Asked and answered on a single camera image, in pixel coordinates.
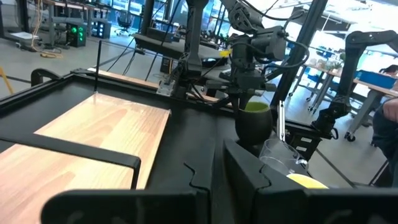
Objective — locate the black drawer cabinet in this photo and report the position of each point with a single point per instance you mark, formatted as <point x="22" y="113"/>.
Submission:
<point x="303" y="146"/>

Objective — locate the wooden side plank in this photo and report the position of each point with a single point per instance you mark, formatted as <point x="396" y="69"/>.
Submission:
<point x="124" y="77"/>

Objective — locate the dark mug with green inside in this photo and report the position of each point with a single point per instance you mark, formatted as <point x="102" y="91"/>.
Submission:
<point x="253" y="127"/>

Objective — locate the yellow plastic mug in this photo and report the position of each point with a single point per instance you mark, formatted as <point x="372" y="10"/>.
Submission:
<point x="306" y="182"/>

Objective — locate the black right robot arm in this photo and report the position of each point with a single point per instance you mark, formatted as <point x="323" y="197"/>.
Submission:
<point x="241" y="17"/>

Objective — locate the silver metal bracket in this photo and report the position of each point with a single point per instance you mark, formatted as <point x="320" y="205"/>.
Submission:
<point x="164" y="88"/>

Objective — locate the clear glass cup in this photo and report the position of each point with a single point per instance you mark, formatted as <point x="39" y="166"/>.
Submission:
<point x="276" y="152"/>

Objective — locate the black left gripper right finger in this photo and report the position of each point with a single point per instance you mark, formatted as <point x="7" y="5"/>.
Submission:
<point x="280" y="205"/>

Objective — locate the equipment box with green lights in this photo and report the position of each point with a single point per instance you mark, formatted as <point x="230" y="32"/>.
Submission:
<point x="76" y="34"/>

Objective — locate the wooden shelf with black frame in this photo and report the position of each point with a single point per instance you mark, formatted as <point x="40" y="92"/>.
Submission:
<point x="102" y="124"/>

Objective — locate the person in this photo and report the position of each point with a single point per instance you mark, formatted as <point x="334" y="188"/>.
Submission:
<point x="385" y="140"/>
<point x="390" y="70"/>

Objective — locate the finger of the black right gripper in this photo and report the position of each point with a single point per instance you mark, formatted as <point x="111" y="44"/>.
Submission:
<point x="246" y="101"/>
<point x="234" y="100"/>

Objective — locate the blue plastic bin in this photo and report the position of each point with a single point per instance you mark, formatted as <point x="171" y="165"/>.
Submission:
<point x="376" y="79"/>

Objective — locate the white strip on post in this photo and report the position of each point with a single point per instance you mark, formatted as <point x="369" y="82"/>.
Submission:
<point x="281" y="121"/>

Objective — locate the yellow tape tag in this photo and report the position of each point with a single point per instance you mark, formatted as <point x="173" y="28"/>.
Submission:
<point x="225" y="53"/>

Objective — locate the black work table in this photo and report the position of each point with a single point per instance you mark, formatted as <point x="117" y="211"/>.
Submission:
<point x="168" y="46"/>

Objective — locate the black office chair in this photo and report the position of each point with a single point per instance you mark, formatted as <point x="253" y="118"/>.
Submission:
<point x="124" y="21"/>

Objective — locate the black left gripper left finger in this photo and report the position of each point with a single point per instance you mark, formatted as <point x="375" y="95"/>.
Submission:
<point x="124" y="208"/>

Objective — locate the black frame post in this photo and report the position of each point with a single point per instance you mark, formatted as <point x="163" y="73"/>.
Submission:
<point x="196" y="31"/>
<point x="298" y="53"/>

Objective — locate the wooden-top work table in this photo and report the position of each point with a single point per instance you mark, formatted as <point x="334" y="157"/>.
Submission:
<point x="370" y="93"/>

